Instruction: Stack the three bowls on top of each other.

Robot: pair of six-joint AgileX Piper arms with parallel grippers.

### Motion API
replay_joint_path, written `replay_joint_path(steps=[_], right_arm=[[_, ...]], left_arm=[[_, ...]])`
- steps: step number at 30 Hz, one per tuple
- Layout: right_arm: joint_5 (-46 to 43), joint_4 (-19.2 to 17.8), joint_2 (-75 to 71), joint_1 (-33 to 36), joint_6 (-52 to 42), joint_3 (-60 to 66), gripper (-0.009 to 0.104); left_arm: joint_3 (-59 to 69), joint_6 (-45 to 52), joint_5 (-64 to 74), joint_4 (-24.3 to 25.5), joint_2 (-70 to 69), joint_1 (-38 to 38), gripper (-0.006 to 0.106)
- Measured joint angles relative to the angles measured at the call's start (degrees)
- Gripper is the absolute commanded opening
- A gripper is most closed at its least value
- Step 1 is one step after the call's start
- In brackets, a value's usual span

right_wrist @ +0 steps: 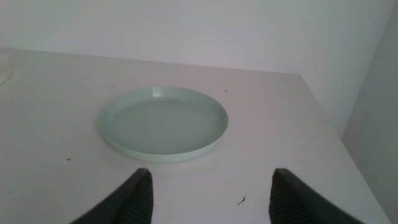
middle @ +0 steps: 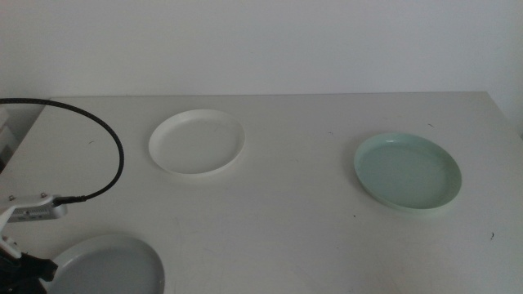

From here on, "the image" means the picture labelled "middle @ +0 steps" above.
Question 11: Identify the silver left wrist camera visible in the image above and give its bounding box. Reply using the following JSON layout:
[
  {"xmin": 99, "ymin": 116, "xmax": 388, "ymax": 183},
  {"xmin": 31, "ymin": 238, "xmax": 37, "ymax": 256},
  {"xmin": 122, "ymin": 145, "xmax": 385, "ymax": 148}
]
[{"xmin": 7, "ymin": 205, "xmax": 69, "ymax": 224}]

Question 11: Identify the grey shallow bowl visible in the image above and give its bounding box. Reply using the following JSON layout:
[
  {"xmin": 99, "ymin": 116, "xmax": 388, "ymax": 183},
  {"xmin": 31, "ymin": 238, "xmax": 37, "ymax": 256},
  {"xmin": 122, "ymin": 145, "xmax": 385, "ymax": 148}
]
[{"xmin": 42, "ymin": 233, "xmax": 166, "ymax": 294}]

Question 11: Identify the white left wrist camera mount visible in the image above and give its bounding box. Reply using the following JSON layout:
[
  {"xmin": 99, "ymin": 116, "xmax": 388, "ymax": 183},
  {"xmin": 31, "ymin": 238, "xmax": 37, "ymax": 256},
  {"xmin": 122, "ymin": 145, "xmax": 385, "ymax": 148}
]
[{"xmin": 0, "ymin": 194, "xmax": 57, "ymax": 260}]

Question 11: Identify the white shallow bowl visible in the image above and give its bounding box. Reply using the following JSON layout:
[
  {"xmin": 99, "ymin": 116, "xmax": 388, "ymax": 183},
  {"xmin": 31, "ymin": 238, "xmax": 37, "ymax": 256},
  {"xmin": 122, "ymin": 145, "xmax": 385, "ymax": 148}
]
[{"xmin": 148, "ymin": 108, "xmax": 247, "ymax": 176}]

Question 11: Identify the pale green shallow bowl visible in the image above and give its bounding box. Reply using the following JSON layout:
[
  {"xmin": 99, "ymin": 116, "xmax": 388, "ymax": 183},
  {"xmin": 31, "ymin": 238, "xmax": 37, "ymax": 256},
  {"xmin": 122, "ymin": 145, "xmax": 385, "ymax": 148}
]
[{"xmin": 353, "ymin": 131, "xmax": 463, "ymax": 212}]

